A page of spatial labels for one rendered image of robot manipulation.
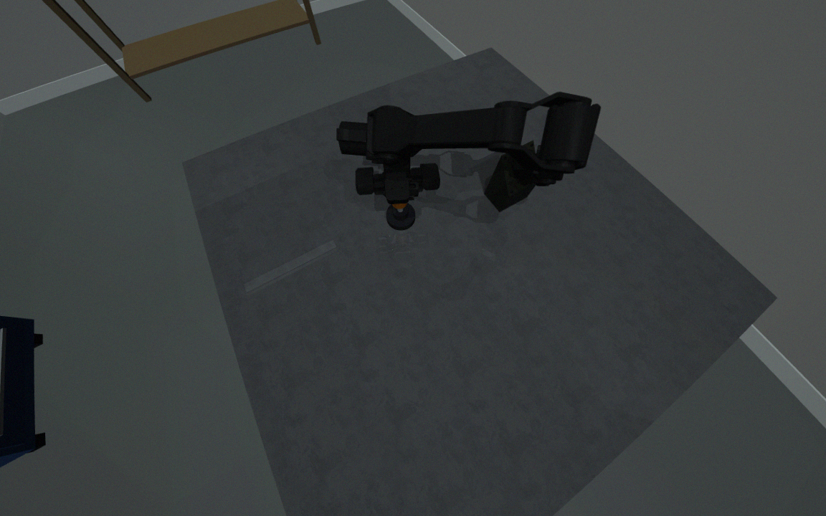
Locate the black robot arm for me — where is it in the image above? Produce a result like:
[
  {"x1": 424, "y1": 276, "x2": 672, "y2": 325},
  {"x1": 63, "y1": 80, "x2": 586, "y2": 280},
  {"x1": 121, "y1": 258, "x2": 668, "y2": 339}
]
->
[{"x1": 336, "y1": 92, "x2": 601, "y2": 204}]

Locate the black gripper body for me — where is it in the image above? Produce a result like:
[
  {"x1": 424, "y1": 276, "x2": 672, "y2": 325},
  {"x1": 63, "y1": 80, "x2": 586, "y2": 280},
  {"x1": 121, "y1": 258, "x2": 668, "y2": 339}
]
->
[{"x1": 355, "y1": 158, "x2": 440, "y2": 195}]

